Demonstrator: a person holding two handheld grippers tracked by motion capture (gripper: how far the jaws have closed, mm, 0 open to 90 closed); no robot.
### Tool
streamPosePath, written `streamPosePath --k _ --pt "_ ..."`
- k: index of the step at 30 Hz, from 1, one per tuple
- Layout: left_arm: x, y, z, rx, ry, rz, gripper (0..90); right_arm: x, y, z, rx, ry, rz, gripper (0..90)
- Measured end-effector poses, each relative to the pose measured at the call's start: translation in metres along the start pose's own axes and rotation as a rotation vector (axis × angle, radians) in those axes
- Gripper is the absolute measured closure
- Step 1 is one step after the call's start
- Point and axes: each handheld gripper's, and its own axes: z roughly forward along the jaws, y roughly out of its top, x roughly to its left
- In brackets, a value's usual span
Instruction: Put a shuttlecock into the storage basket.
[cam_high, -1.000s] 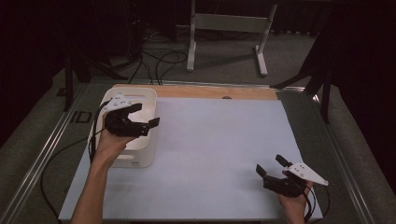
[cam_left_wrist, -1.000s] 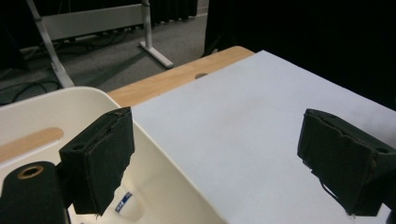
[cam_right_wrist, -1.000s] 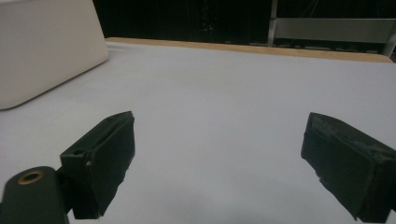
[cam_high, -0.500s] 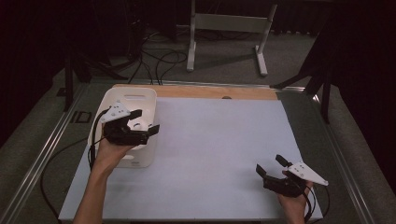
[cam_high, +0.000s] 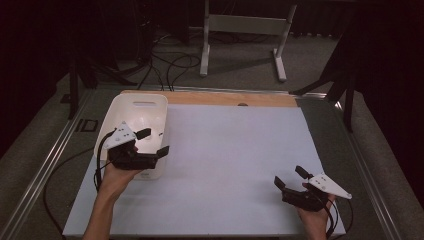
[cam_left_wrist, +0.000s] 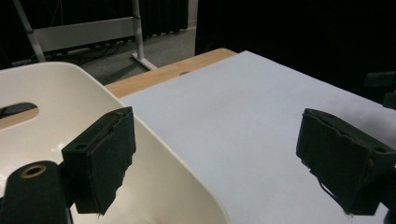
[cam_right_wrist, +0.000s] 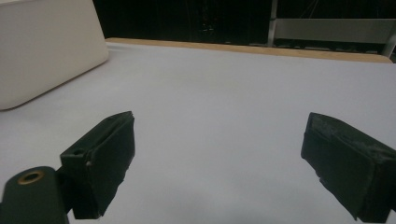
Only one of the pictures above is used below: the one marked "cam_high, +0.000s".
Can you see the white table mat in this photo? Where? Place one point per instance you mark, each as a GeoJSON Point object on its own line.
{"type": "Point", "coordinates": [233, 206]}

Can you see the white plastic bin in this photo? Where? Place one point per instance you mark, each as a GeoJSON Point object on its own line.
{"type": "Point", "coordinates": [140, 113]}

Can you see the person's right hand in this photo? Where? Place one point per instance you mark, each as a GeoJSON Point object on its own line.
{"type": "Point", "coordinates": [318, 225]}

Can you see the person's left hand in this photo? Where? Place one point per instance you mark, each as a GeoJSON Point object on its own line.
{"type": "Point", "coordinates": [116, 180]}

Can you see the black angled stand leg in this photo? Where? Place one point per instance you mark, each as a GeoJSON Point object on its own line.
{"type": "Point", "coordinates": [348, 106]}

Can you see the aluminium floor rail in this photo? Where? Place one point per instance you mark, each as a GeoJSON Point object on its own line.
{"type": "Point", "coordinates": [366, 173]}
{"type": "Point", "coordinates": [40, 173]}

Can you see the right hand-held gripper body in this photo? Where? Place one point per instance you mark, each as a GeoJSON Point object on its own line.
{"type": "Point", "coordinates": [325, 187]}

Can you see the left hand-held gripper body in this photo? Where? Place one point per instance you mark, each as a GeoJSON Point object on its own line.
{"type": "Point", "coordinates": [131, 161]}

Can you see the black rectangular floor plate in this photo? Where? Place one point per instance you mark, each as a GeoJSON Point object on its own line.
{"type": "Point", "coordinates": [87, 125]}

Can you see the dark round table grommet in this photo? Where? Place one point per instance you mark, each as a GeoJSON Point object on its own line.
{"type": "Point", "coordinates": [242, 104]}

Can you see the white metal stand frame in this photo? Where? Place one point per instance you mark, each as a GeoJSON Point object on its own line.
{"type": "Point", "coordinates": [246, 25]}

